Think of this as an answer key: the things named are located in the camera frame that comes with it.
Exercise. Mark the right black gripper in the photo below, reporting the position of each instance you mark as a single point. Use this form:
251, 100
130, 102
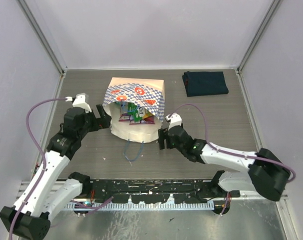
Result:
163, 134

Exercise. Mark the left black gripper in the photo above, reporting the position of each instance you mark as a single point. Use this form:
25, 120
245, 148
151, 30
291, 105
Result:
98, 123

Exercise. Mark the blue checkered paper bag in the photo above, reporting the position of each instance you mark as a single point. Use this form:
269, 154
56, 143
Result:
149, 93

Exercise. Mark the green Fox's candy packet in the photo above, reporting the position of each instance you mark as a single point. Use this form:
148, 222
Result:
148, 118

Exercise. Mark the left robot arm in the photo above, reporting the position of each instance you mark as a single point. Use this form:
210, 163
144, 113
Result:
31, 215

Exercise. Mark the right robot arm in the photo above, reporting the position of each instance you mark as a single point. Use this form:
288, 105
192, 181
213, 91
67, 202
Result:
259, 171

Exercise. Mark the purple snack packet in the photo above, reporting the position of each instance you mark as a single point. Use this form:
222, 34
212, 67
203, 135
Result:
125, 113

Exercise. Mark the green snack packet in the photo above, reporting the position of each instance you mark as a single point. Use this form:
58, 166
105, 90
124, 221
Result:
137, 113

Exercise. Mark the folded navy cloth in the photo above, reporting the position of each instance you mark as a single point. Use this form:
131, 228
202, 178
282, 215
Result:
204, 83

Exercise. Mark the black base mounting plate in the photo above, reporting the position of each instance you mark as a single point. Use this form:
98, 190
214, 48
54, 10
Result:
152, 191

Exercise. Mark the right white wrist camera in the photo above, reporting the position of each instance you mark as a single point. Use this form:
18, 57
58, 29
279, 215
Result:
173, 119

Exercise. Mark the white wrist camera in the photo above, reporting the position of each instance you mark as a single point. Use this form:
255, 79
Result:
81, 101
173, 119

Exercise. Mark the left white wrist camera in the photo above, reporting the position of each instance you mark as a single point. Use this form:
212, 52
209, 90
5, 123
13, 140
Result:
81, 101

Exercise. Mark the left aluminium frame post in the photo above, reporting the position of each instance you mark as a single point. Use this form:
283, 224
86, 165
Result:
39, 25

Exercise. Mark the aluminium frame post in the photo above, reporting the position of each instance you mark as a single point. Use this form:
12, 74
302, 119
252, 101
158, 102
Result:
39, 25
271, 11

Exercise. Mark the right aluminium frame post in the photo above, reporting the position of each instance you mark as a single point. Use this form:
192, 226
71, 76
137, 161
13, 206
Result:
271, 11

